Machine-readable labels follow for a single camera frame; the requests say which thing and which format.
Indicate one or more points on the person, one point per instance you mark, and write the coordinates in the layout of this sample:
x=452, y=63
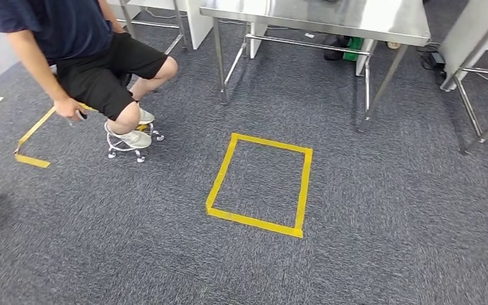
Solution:
x=92, y=67

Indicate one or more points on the yellow floor tape square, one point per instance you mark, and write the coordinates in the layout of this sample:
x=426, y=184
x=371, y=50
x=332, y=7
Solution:
x=305, y=189
x=31, y=161

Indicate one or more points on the black bag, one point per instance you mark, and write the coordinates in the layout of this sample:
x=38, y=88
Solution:
x=336, y=46

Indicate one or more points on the white panel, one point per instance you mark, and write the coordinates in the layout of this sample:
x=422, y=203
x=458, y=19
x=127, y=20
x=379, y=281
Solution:
x=467, y=25
x=200, y=25

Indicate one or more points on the steel frame workbench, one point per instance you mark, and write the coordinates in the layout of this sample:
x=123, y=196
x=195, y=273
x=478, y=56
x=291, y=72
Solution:
x=332, y=17
x=151, y=24
x=466, y=103

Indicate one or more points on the green box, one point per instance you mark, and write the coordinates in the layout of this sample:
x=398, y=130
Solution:
x=353, y=48

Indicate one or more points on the white handheld device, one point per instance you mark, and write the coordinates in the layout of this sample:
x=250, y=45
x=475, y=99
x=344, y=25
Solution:
x=80, y=115

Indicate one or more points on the person's hand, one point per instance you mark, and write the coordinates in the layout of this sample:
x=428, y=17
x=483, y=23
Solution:
x=68, y=108

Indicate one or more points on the black power adapter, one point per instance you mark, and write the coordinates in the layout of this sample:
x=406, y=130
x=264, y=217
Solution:
x=436, y=59

